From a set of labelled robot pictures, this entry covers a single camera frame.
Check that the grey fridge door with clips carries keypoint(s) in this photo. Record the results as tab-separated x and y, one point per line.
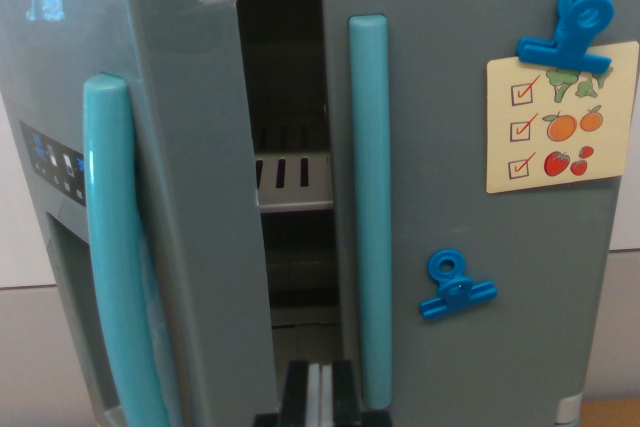
450	197

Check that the white slotted fridge shelf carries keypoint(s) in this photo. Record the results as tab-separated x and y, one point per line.
295	187

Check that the small blue magnet clip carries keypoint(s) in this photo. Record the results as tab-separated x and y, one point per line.
452	287

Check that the grey toy fridge body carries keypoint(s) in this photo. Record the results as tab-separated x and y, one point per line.
280	47

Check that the cream shopping list note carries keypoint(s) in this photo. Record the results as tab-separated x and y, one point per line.
550	177

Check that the black control panel sticker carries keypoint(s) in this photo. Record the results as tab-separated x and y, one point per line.
52	162

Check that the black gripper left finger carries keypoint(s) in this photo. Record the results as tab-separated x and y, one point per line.
299	392

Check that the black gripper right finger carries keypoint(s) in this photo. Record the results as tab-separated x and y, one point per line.
341	392

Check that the large blue magnet clip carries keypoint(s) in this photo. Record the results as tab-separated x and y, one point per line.
575	32

